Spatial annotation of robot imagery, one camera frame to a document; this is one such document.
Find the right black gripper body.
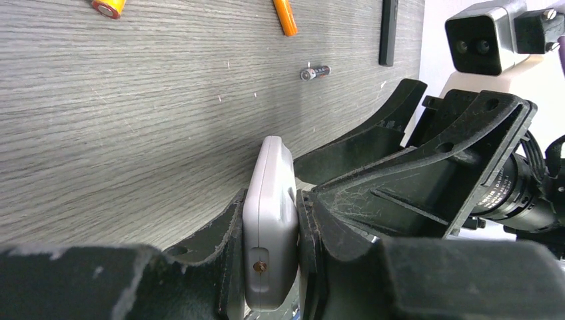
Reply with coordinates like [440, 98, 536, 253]
[470, 131, 564, 232]

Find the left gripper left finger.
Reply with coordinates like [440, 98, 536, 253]
[165, 189, 247, 319]

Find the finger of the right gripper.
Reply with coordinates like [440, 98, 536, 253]
[294, 79, 427, 185]
[313, 89, 538, 238]

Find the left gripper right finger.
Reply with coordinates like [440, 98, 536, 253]
[296, 191, 382, 319]

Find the white remote control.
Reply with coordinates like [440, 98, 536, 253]
[242, 136, 299, 311]

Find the orange battery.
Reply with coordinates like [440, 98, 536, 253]
[91, 0, 127, 19]
[273, 0, 298, 37]

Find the black battery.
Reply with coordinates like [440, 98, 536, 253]
[300, 66, 331, 81]

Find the black flat bar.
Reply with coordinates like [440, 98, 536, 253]
[378, 0, 398, 67]

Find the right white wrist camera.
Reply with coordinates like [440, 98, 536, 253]
[440, 1, 564, 98]

